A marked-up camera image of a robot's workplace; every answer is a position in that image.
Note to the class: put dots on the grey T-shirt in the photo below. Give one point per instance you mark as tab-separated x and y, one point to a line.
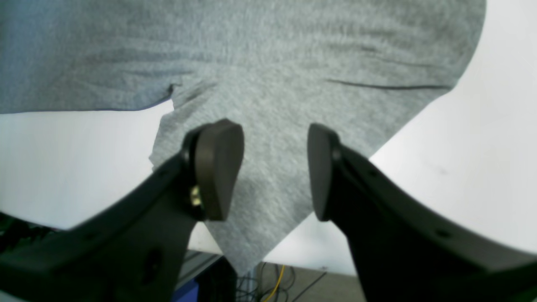
80	77

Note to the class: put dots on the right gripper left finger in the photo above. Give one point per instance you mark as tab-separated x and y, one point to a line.
133	251

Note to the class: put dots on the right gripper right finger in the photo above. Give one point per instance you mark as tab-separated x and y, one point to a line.
402	250

